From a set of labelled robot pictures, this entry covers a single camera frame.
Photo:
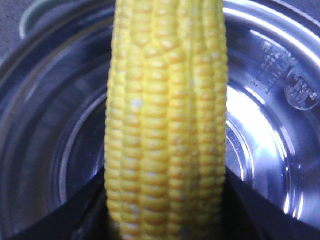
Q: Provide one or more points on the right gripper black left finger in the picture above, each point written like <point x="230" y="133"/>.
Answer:
<point x="81" y="217"/>

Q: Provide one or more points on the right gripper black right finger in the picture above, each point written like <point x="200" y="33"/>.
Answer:
<point x="246" y="215"/>

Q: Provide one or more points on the yellow corn cob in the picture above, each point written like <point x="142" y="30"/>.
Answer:
<point x="165" y="135"/>

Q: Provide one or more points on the pale green electric cooking pot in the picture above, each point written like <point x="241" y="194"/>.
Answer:
<point x="53" y="103"/>

